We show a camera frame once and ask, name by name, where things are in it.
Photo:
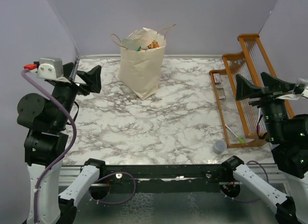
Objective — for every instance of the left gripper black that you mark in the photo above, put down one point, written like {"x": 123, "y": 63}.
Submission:
{"x": 92, "y": 77}

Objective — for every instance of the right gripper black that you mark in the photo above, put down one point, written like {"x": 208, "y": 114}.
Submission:
{"x": 244, "y": 88}

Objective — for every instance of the black front frame bar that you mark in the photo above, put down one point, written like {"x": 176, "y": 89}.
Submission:
{"x": 163, "y": 179}

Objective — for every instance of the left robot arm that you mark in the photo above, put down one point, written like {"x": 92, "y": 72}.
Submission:
{"x": 46, "y": 116}

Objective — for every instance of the small grey card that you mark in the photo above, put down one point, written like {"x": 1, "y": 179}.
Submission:
{"x": 221, "y": 93}

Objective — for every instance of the small clear plastic cup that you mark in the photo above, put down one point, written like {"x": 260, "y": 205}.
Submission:
{"x": 219, "y": 146}

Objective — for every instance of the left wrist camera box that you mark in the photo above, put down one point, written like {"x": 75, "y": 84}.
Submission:
{"x": 47, "y": 68}

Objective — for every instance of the small red white box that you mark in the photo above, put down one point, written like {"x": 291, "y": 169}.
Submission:
{"x": 217, "y": 79}

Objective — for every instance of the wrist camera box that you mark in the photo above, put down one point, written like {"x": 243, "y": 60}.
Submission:
{"x": 300, "y": 91}
{"x": 47, "y": 68}

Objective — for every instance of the green tipped pen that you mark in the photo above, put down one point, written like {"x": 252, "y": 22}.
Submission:
{"x": 238, "y": 137}

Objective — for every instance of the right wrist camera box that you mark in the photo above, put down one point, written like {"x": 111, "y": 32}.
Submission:
{"x": 300, "y": 91}

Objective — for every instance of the beige paper bag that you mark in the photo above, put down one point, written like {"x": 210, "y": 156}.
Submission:
{"x": 140, "y": 71}

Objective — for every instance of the wooden tiered rack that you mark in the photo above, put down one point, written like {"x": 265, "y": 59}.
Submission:
{"x": 241, "y": 72}

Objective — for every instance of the orange colourful candy bag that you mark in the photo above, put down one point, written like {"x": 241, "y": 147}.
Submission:
{"x": 154, "y": 44}

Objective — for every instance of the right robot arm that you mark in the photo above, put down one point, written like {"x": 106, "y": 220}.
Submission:
{"x": 289, "y": 136}

